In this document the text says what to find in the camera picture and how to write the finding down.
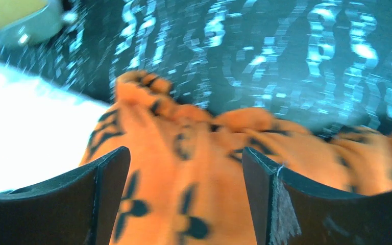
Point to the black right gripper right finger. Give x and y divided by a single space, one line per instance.
289 208

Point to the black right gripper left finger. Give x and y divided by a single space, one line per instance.
77 207

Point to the orange patterned pillowcase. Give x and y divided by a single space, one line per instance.
185 183

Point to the white pillow insert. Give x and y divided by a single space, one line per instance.
43 128

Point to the cream drum with orange face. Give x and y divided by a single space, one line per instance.
32 22

